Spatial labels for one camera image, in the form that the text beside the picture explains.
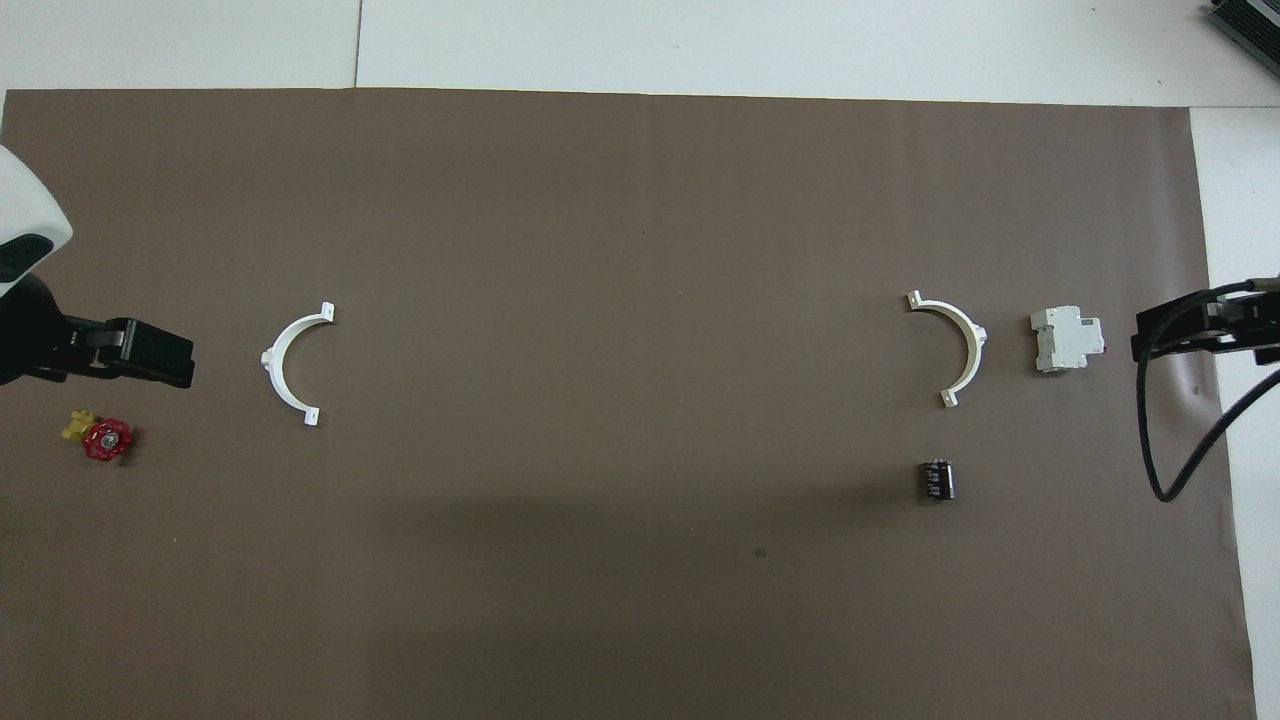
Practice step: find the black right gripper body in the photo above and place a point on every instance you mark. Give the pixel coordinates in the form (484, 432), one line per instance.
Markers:
(1250, 325)

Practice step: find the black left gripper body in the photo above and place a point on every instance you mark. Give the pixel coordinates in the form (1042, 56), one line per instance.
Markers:
(25, 335)

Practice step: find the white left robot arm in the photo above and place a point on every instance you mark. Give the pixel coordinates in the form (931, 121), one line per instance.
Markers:
(25, 200)

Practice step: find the white circuit breaker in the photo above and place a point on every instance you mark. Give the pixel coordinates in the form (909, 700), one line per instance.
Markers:
(1065, 340)

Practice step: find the black cylindrical capacitor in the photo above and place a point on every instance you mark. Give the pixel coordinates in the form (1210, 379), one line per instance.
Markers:
(937, 480)

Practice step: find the grey ribbed device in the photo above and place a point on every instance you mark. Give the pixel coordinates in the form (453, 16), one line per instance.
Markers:
(1250, 30)

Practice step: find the brown paper table mat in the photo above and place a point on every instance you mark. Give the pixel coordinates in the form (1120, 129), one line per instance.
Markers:
(640, 500)

